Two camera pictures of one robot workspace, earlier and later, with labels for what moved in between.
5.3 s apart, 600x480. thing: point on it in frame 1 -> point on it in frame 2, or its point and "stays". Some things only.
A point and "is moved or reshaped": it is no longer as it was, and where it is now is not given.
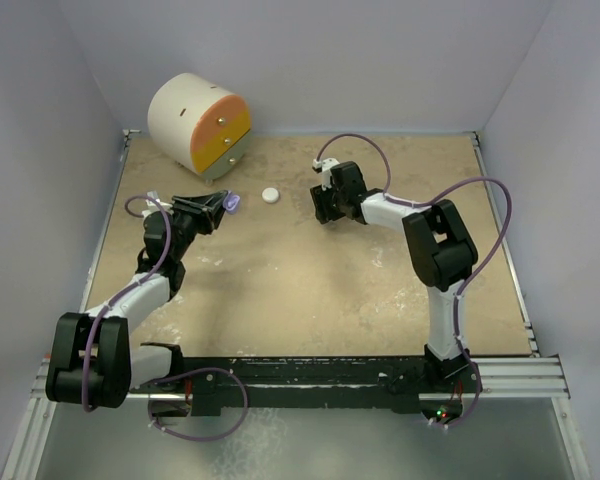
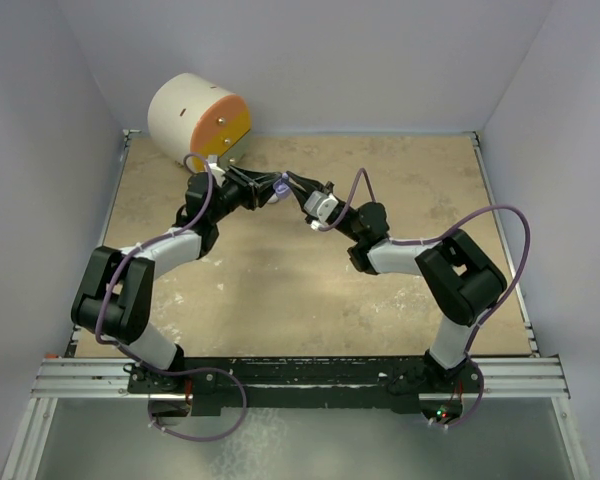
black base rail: x=205 y=382 stays
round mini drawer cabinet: x=199 y=124 stays
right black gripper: x=321 y=198 -> x=311 y=184
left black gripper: x=206 y=210 -> x=257 y=189
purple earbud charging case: x=231 y=202 is moved or reshaped
